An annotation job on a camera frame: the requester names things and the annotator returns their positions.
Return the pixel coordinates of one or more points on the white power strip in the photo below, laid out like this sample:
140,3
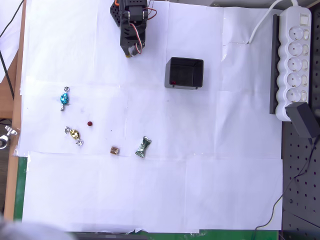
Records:
295,50

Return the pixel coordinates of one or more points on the orange wrapped caramel cube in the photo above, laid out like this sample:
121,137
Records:
115,150

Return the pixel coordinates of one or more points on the orange table clamp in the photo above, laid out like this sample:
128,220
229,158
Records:
117,2

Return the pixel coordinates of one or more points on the silver metal clamp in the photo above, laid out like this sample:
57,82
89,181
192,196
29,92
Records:
11,131

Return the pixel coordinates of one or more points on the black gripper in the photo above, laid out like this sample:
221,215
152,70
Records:
128,43

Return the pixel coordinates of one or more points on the black robot arm with base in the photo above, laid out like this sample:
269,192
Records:
132,3

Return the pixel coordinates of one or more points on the white paper table cover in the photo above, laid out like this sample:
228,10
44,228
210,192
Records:
175,187

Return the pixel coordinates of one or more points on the blue foil wrapped candy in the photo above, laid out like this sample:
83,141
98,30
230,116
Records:
64,98

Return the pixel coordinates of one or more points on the plain white sheet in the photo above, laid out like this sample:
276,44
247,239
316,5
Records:
6,10

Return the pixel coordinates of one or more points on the green wrapped candy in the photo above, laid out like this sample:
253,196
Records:
143,147

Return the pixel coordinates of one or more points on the black open box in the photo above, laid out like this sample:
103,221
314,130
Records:
182,72

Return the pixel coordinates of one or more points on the blurry grey object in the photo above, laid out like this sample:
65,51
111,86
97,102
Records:
25,232

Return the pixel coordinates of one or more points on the gold foil wrapped candy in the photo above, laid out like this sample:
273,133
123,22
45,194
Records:
74,134

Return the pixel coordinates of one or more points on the black pegboard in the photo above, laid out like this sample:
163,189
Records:
300,200

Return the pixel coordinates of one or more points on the black power adapter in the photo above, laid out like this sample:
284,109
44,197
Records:
301,117

